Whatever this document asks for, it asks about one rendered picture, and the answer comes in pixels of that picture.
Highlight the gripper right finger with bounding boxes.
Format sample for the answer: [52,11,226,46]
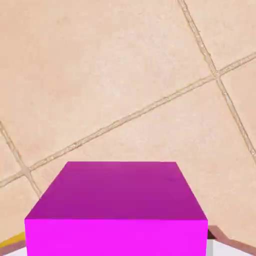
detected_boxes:
[206,224,256,256]

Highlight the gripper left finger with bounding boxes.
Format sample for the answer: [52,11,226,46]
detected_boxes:
[0,239,28,256]

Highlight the small magenta cube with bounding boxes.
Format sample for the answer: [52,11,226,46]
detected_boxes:
[24,161,209,256]

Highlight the small yellow cube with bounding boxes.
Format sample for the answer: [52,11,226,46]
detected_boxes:
[0,231,26,250]

